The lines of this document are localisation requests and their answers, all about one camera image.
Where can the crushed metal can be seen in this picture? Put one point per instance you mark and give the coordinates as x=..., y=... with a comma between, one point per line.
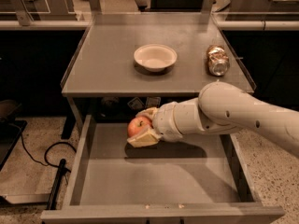
x=217, y=60

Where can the open grey top drawer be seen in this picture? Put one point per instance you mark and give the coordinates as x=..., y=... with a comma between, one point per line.
x=202, y=179

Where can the red apple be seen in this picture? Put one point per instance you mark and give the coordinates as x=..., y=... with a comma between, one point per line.
x=137, y=124

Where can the white rail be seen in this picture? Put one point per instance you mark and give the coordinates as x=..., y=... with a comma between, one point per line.
x=44, y=25
x=259, y=25

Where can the dark round object on shelf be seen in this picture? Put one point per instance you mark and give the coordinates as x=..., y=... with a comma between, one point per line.
x=109, y=106

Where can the dark chair base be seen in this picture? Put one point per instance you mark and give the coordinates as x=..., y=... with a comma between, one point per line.
x=10, y=128

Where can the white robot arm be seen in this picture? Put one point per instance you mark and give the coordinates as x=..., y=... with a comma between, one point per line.
x=220, y=108

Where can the black bar on floor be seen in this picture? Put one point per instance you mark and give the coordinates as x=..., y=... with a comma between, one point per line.
x=56, y=185

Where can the snack packet right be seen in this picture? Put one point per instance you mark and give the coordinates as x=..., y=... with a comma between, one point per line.
x=153, y=102

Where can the white rail right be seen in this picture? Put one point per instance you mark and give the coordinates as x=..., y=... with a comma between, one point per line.
x=259, y=25

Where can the snack packet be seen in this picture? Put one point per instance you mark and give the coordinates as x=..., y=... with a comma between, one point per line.
x=153, y=102
x=136, y=104

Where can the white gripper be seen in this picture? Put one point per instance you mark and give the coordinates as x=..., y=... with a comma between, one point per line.
x=164, y=121

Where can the grey counter cabinet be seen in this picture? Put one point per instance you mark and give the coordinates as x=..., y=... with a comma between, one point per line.
x=104, y=63

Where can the white ceramic bowl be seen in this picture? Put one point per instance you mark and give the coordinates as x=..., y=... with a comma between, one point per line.
x=155, y=57

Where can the snack packet left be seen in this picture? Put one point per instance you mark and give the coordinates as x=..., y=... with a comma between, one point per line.
x=136, y=104

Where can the white rail left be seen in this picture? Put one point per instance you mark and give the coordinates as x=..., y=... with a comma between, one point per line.
x=44, y=25

